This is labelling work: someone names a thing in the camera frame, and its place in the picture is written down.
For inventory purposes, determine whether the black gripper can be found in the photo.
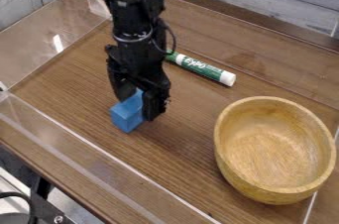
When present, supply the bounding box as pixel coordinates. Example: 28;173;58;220
105;34;171;121

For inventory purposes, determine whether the clear acrylic corner bracket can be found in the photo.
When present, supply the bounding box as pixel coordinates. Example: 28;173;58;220
87;0;111;19

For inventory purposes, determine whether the brown wooden bowl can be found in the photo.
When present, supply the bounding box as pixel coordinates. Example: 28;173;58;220
214;96;337;205

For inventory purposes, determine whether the black cable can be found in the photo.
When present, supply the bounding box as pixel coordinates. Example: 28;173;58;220
0;191;38;224

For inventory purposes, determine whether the blue rectangular block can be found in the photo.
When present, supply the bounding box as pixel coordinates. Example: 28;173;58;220
110;90;145;133

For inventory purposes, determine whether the green Expo marker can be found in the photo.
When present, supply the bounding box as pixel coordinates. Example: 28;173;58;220
166;53;238;87

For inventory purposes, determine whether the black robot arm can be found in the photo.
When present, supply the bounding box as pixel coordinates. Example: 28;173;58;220
103;0;177;121

